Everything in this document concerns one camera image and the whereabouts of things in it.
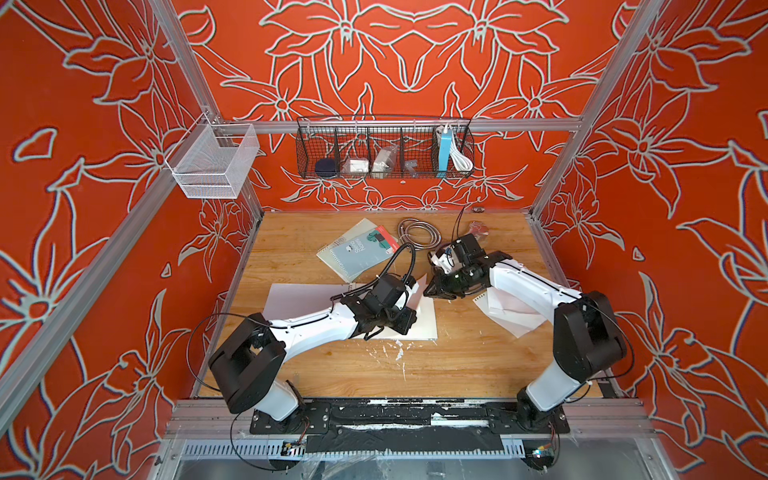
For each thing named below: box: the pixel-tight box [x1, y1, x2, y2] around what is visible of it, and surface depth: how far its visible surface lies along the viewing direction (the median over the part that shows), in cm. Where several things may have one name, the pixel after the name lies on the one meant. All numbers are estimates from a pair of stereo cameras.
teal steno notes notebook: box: [330, 225, 400, 279], surface depth 109 cm
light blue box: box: [437, 129, 454, 178], surface depth 90 cm
